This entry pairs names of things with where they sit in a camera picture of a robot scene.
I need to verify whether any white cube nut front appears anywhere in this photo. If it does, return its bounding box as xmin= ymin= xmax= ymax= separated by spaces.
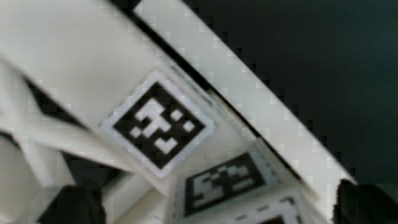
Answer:
xmin=171 ymin=146 xmax=329 ymax=224

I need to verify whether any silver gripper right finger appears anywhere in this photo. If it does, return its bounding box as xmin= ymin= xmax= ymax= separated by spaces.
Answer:
xmin=333 ymin=179 xmax=398 ymax=224

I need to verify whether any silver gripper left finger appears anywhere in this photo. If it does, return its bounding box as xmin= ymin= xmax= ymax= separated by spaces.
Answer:
xmin=38 ymin=183 xmax=107 ymax=224

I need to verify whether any white chair seat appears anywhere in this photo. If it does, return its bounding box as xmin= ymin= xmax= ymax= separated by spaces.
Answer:
xmin=134 ymin=0 xmax=352 ymax=217

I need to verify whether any white long chair back bar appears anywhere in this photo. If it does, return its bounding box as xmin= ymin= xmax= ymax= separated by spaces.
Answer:
xmin=0 ymin=0 xmax=267 ymax=224

